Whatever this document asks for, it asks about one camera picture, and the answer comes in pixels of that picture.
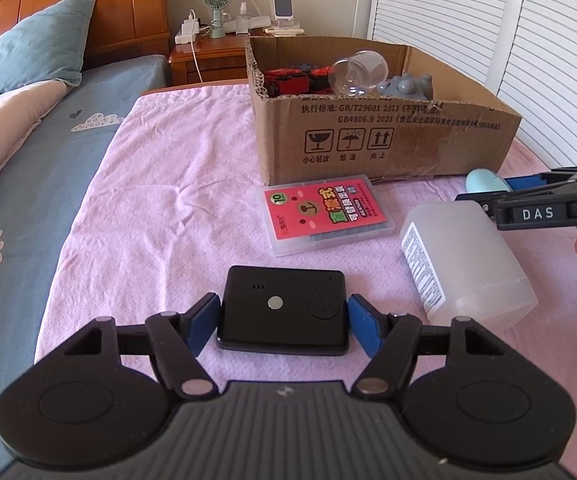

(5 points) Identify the blue pillow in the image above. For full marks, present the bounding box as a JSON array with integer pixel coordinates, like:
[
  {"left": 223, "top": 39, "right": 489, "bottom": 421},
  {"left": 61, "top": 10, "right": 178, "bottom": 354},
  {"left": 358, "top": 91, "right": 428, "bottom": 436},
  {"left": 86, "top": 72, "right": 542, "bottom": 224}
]
[{"left": 0, "top": 0, "right": 96, "bottom": 94}]

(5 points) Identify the white louvered closet door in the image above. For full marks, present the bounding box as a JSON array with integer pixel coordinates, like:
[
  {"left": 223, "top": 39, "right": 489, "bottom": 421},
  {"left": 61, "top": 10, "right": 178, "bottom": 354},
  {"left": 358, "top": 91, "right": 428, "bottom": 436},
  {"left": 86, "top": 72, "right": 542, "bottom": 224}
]
[{"left": 367, "top": 0, "right": 577, "bottom": 167}]

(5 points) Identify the light blue round case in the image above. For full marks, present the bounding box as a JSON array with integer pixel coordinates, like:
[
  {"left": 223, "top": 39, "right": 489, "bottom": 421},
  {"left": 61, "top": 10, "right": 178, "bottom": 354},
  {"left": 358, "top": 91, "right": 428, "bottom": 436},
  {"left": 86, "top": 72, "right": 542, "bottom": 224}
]
[{"left": 465, "top": 168, "right": 512, "bottom": 193}]

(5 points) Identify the white router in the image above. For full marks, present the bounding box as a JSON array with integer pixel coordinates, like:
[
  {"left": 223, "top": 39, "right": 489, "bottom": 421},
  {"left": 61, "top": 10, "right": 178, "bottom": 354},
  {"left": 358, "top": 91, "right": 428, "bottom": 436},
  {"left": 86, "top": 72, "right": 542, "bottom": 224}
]
[{"left": 224, "top": 13, "right": 271, "bottom": 35}]

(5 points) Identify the translucent white plastic bottle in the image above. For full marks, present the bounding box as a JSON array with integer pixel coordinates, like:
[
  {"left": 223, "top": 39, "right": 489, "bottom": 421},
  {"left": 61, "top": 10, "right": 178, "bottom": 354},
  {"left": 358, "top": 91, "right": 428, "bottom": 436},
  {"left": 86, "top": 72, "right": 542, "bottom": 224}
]
[{"left": 400, "top": 200, "right": 538, "bottom": 332}]

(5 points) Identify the red card case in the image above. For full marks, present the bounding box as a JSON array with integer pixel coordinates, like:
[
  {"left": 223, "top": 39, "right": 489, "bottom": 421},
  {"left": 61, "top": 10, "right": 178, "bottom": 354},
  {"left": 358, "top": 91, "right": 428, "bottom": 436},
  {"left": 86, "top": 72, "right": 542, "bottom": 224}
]
[{"left": 261, "top": 174, "right": 395, "bottom": 257}]

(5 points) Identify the clear plastic jar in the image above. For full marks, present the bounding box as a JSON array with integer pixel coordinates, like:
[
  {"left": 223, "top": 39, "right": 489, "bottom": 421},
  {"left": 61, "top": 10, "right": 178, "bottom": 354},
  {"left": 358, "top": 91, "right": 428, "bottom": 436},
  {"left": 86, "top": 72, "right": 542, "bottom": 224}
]
[{"left": 328, "top": 50, "right": 389, "bottom": 96}]

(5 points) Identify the red black toy train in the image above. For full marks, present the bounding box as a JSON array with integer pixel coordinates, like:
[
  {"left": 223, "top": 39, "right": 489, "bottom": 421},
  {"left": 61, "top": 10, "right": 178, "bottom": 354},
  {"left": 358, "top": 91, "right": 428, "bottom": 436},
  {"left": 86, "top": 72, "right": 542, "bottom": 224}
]
[{"left": 264, "top": 64, "right": 333, "bottom": 99}]

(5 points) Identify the green desk fan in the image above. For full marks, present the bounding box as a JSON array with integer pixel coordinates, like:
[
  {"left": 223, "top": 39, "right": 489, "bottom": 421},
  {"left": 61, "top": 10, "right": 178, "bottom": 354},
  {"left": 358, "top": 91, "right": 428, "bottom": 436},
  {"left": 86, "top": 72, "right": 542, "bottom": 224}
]
[{"left": 203, "top": 0, "right": 231, "bottom": 39}]

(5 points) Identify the blue bed sheet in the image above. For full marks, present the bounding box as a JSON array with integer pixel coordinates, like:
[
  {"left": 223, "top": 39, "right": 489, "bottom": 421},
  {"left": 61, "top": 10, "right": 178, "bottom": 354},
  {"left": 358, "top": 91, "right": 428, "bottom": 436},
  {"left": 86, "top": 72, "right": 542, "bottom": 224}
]
[{"left": 0, "top": 55, "right": 169, "bottom": 470}]

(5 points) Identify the black rectangular device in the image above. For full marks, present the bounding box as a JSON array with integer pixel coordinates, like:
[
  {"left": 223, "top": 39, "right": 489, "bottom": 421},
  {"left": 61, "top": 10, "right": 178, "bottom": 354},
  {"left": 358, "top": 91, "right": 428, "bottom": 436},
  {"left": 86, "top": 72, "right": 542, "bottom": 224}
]
[{"left": 217, "top": 266, "right": 350, "bottom": 356}]

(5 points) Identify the small spray bottle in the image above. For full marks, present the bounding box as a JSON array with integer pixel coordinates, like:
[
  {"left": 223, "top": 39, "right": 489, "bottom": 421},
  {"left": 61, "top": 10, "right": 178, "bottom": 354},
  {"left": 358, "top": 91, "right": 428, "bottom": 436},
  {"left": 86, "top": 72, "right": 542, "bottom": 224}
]
[{"left": 235, "top": 1, "right": 250, "bottom": 36}]

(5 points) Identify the wooden nightstand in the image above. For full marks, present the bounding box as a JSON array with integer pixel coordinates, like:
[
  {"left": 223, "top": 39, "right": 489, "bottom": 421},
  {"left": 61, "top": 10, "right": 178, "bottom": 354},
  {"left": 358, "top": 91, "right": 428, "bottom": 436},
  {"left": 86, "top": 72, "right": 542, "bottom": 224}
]
[{"left": 169, "top": 32, "right": 279, "bottom": 87}]

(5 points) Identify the cardboard box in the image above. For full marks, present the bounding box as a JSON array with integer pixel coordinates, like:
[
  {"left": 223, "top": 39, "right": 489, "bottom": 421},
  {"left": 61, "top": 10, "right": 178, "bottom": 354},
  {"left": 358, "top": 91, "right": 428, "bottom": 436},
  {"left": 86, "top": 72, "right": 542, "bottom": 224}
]
[{"left": 246, "top": 36, "right": 521, "bottom": 185}]

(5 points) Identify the grey toy animal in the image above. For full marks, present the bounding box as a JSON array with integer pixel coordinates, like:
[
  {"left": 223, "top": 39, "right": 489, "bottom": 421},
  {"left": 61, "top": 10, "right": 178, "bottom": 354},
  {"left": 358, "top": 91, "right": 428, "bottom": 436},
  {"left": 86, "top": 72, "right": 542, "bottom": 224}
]
[{"left": 376, "top": 73, "right": 433, "bottom": 101}]

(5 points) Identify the small clock on stand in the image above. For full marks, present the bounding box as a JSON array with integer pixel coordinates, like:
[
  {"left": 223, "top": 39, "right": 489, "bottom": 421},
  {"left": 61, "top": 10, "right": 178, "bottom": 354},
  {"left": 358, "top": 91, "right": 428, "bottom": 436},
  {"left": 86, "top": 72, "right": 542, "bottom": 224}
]
[{"left": 273, "top": 0, "right": 294, "bottom": 27}]

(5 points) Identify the white power strip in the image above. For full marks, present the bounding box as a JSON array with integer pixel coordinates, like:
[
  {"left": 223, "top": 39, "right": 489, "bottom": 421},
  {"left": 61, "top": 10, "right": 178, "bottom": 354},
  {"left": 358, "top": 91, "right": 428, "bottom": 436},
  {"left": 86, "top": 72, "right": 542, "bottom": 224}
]
[{"left": 174, "top": 10, "right": 200, "bottom": 46}]

